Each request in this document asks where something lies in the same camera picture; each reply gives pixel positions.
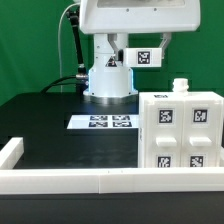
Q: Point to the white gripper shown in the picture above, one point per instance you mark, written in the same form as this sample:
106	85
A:
138	16

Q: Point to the small white cabinet top block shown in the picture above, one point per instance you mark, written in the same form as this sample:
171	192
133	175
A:
142	57

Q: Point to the flat white tagged base plate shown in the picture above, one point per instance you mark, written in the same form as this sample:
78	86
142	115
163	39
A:
103	122

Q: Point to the white U-shaped fence frame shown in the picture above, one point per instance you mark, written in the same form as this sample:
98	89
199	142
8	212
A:
15	181

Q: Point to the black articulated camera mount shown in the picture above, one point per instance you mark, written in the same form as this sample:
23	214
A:
73	17

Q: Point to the white cabinet body box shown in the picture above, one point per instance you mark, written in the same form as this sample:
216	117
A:
180	92

